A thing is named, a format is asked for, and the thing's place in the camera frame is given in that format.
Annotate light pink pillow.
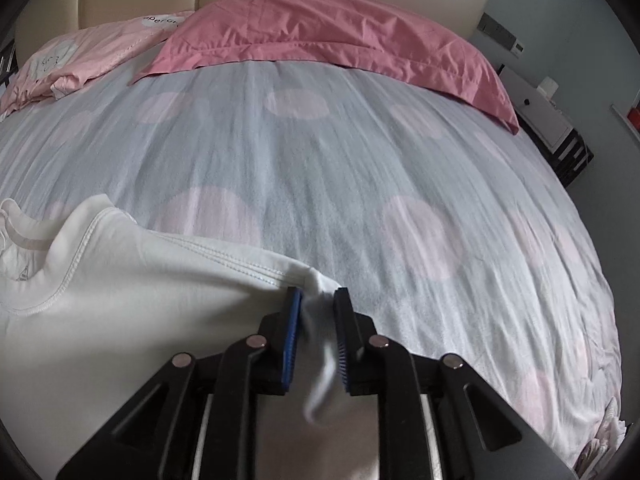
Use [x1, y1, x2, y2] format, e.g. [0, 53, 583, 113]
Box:
[0, 10, 193, 116]

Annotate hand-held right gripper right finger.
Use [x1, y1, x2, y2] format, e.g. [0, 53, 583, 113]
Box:
[332, 287, 576, 480]

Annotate white T-shirt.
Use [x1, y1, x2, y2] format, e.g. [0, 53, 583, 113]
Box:
[0, 194, 386, 480]

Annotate white black nightstand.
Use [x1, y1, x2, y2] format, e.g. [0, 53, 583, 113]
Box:
[497, 65, 596, 188]

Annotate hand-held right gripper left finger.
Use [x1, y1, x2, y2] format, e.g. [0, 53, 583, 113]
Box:
[55, 287, 304, 480]

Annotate pink-dotted bedsheet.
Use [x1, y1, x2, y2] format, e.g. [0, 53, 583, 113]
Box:
[0, 55, 626, 480]

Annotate dark pink pillow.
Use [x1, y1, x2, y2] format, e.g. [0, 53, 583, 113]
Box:
[131, 0, 521, 136]

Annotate wall switch panel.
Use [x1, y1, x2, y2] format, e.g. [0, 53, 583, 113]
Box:
[477, 14, 518, 44]

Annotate white window sill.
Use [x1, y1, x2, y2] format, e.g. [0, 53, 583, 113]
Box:
[611, 104, 640, 142]

